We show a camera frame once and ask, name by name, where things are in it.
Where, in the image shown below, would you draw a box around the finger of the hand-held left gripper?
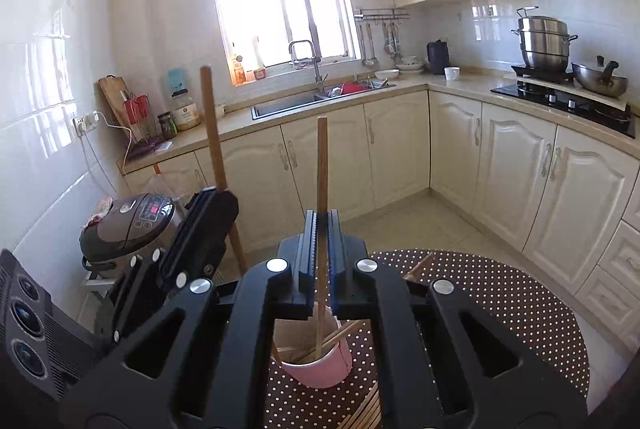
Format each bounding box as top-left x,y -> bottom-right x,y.
165,192 -> 240,292
97,192 -> 213,345

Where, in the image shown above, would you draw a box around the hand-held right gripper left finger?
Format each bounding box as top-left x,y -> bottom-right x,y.
57,209 -> 318,429

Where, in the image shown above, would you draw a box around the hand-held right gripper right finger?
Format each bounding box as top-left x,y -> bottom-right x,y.
327,209 -> 588,429

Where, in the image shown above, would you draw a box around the light bamboo chopstick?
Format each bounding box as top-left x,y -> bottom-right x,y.
402,253 -> 435,282
327,319 -> 368,345
200,66 -> 282,364
312,116 -> 330,360
300,326 -> 361,362

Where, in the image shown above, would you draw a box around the pink cup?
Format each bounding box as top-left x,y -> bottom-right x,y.
272,301 -> 353,390

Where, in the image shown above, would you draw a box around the pile of wooden chopsticks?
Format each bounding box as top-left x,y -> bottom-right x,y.
342,379 -> 386,429

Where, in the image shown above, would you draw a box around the white metal stool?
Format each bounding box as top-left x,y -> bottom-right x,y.
82,259 -> 131,295

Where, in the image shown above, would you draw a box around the black rice cooker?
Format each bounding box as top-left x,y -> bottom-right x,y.
80,193 -> 183,277

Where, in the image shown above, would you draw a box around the purple cloth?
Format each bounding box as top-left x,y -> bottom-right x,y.
125,140 -> 161,160

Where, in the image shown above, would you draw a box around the small dark jar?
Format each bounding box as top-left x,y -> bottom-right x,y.
157,112 -> 177,140

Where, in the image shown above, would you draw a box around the pink lace rag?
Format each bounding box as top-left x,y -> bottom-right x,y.
82,196 -> 113,230

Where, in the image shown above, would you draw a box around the large glass jar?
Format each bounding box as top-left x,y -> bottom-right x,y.
171,92 -> 202,131

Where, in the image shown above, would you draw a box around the red kitchen tool set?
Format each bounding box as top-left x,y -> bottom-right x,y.
122,92 -> 153,145

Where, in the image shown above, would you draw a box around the steel kitchen sink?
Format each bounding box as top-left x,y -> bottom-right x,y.
251,79 -> 397,121

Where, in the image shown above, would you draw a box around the light blue box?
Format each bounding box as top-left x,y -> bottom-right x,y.
166,68 -> 188,97

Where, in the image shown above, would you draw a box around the wooden cutting board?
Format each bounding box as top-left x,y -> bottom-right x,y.
97,75 -> 136,142

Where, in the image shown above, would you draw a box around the brown polka dot tablecloth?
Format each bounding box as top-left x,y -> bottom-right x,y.
262,249 -> 591,429

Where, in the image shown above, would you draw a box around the steel faucet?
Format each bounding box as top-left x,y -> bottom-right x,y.
288,40 -> 328,85

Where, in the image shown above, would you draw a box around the cream base cabinets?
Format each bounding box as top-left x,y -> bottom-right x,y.
117,89 -> 640,350

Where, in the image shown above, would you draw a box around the hanging metal ladle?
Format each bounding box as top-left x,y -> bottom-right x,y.
361,23 -> 377,67

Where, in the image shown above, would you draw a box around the hanging metal skimmer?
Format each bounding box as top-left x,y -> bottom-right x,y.
382,22 -> 403,60

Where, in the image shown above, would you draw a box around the black kettle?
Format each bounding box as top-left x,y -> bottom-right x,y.
426,40 -> 452,76

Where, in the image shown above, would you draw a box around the white wooden board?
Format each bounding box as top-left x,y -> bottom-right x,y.
516,76 -> 632,111

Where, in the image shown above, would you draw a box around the black gas stove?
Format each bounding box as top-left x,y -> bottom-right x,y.
490,64 -> 637,140

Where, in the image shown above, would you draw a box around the steel steamer pot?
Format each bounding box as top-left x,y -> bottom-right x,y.
511,6 -> 578,72

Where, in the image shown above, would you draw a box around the steel wok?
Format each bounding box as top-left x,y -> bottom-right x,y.
571,56 -> 629,99

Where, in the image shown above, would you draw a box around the white charging cable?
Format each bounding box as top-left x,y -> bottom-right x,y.
92,112 -> 136,162

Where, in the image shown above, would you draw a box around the wall socket with charger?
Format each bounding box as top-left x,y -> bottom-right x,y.
74,110 -> 101,137

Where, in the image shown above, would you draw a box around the wall utensil rail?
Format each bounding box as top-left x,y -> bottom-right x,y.
354,8 -> 410,22

